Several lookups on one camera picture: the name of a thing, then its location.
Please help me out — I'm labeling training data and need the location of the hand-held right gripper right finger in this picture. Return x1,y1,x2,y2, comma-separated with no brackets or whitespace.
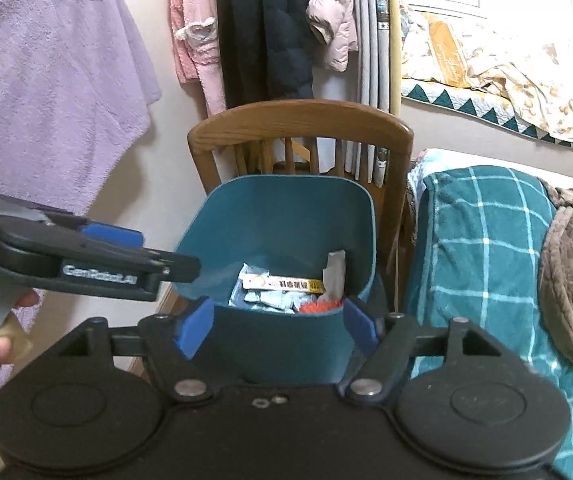
337,296,509,403

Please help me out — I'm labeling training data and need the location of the purple fleece garment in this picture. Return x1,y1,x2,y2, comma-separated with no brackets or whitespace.
0,0,163,476

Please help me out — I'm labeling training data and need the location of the yellow and white strip packet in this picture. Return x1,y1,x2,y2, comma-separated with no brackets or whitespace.
241,274,326,293

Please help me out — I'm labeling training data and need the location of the teal plastic bin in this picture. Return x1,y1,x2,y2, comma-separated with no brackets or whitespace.
171,174,389,386

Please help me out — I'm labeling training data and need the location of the quilt with teal triangles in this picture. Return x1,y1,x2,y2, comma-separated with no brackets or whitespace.
399,75,573,153

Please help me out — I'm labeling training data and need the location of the floral duvet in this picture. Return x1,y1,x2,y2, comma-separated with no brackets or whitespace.
399,5,573,141

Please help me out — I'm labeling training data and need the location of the white bed sheet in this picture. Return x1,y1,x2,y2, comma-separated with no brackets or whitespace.
409,147,573,186

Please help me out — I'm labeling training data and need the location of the pink fleece robe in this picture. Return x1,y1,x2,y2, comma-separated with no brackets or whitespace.
169,0,227,116

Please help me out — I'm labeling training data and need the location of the pink puffer jacket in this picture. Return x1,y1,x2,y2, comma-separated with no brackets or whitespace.
306,0,358,73

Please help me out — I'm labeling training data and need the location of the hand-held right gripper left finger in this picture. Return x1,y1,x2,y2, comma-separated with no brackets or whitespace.
59,296,216,402

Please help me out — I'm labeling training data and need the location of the wooden pole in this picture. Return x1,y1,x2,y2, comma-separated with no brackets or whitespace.
385,0,402,116

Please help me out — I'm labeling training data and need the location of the teal plaid blanket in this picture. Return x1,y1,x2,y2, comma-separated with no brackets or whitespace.
406,160,573,480

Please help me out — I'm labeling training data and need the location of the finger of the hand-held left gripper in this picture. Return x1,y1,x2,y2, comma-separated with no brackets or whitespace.
41,246,202,303
41,207,144,251

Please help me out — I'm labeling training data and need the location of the grey hanging fabric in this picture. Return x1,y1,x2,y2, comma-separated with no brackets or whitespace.
351,0,392,186

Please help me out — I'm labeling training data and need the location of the wooden chair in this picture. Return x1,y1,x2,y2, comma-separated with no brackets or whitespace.
186,100,417,321

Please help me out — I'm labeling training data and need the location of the light blue plastic packet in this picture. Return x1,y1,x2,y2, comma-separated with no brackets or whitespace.
229,262,307,316

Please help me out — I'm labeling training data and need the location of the black puffer jacket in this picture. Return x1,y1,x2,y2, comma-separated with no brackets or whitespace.
215,0,317,111

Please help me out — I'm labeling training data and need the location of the orange mesh net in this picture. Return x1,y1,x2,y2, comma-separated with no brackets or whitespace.
297,300,343,316

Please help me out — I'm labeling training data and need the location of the white paper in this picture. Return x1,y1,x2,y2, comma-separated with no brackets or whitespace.
321,250,348,303

